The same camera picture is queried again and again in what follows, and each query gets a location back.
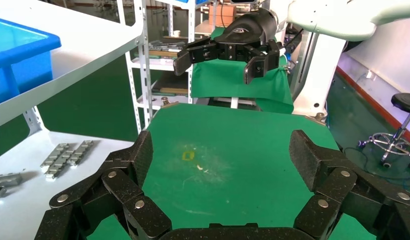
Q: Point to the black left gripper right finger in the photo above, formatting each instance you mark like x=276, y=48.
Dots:
x=337, y=180

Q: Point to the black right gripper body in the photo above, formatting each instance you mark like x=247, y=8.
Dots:
x=251, y=28

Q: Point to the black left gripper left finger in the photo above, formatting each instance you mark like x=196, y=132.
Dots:
x=122, y=185

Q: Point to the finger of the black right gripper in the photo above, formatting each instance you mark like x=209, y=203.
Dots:
x=262, y=61
x=198, y=53

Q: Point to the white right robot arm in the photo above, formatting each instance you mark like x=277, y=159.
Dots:
x=324, y=16

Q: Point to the grey metal parts stack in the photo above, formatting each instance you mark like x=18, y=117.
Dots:
x=60, y=163

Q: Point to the small white cup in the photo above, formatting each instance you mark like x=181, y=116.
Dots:
x=177, y=33

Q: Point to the brown cardboard box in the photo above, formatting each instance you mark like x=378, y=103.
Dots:
x=224, y=15

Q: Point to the white background storage rack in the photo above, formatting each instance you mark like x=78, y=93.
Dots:
x=191, y=20

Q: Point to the silver binder clip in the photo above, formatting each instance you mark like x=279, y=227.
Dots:
x=319, y=116
x=166, y=102

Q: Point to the white robot torso column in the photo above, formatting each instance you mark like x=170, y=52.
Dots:
x=317, y=82

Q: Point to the black round stool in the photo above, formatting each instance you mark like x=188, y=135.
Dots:
x=405, y=101

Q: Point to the white metal shelf rack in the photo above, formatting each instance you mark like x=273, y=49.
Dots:
x=89, y=43

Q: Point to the blue plastic bin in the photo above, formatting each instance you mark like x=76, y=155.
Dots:
x=22, y=63

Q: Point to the right metal bracket stack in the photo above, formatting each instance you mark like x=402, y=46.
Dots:
x=79, y=152

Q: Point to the white wall outlet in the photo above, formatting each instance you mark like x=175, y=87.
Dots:
x=369, y=74

